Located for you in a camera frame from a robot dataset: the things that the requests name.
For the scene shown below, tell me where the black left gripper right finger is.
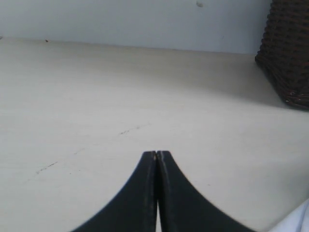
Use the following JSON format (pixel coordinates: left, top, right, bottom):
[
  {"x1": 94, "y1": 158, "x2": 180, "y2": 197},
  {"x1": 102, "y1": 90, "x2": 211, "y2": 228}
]
[{"x1": 156, "y1": 151, "x2": 253, "y2": 232}]

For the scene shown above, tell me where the dark brown wicker basket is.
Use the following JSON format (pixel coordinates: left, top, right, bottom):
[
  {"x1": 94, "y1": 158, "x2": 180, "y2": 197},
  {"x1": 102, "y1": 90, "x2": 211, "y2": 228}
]
[{"x1": 255, "y1": 0, "x2": 309, "y2": 110}]

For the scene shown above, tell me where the white t-shirt red lettering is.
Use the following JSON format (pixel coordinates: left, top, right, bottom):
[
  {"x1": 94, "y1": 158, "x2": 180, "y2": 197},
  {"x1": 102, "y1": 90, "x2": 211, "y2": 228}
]
[{"x1": 269, "y1": 200, "x2": 309, "y2": 232}]

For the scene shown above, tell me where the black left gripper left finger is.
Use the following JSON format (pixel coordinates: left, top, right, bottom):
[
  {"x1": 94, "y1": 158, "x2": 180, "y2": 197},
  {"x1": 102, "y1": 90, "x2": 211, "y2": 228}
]
[{"x1": 74, "y1": 151, "x2": 157, "y2": 232}]

